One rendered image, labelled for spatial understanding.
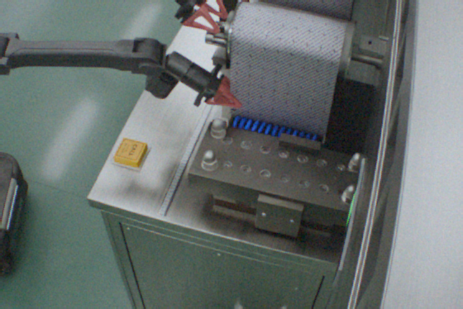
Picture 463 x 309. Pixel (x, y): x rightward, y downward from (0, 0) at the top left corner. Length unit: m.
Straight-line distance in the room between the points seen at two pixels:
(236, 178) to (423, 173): 0.79
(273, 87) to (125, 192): 0.44
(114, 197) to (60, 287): 0.99
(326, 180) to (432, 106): 0.72
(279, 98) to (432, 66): 0.72
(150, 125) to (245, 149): 0.33
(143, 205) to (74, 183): 1.24
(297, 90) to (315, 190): 0.22
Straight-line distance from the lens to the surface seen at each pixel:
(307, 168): 1.33
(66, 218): 2.54
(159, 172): 1.47
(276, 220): 1.32
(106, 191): 1.46
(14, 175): 2.44
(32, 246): 2.51
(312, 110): 1.34
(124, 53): 1.31
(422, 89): 0.63
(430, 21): 0.74
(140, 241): 1.54
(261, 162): 1.32
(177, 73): 1.34
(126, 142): 1.52
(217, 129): 1.35
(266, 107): 1.37
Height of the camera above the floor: 2.07
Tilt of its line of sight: 51 degrees down
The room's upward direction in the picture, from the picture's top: 1 degrees clockwise
